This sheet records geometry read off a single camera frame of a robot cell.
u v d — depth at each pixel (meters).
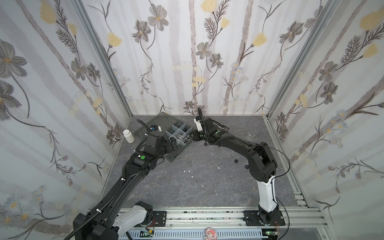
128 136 0.98
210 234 0.67
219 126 1.11
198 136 0.84
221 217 0.76
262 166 0.53
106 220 0.39
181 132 1.06
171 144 0.69
